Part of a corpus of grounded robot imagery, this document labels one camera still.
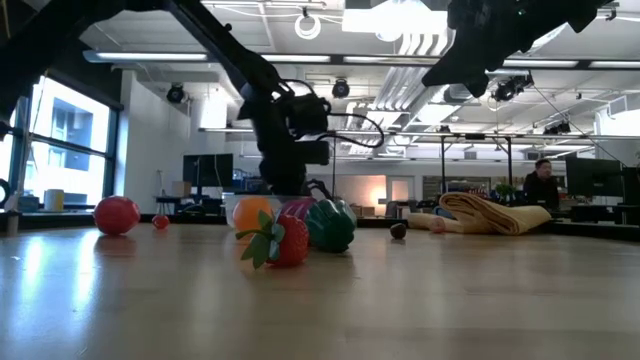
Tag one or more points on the large office window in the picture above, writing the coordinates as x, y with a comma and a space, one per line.
67, 145

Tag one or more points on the person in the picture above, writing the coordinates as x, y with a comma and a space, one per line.
541, 187

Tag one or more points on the purple white toy onion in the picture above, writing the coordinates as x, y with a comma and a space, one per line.
297, 207

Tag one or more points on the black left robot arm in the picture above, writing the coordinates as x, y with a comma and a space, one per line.
225, 45

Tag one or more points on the black ceiling spotlight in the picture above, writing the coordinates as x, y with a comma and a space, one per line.
510, 87
340, 88
176, 93

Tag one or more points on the green toy bell pepper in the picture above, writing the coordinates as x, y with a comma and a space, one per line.
331, 225

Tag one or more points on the dark red toy cherry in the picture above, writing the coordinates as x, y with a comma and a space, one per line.
398, 230

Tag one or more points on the large red toy tomato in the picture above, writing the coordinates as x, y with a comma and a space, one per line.
116, 215

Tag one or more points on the white cylinder container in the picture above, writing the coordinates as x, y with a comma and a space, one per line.
54, 200

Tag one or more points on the small red cherry tomato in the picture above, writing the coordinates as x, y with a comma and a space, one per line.
160, 221

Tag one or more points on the orange toy fruit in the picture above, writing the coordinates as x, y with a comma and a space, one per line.
247, 212

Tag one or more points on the long ceiling light fixture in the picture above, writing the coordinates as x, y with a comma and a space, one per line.
145, 56

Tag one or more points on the red toy strawberry green leaves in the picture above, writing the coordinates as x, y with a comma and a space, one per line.
290, 242

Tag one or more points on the folded yellow towel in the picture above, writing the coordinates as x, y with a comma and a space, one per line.
480, 212

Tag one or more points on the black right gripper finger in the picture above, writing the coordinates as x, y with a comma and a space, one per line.
460, 70

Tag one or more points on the black computer monitor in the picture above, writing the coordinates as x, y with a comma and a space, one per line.
593, 177
207, 170

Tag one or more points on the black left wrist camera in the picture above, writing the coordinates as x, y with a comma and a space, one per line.
307, 115

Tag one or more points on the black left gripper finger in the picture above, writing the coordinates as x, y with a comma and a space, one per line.
320, 189

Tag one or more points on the pink wrinkled toy ball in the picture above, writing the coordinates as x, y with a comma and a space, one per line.
437, 225

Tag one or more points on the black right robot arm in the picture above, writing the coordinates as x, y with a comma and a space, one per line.
550, 20

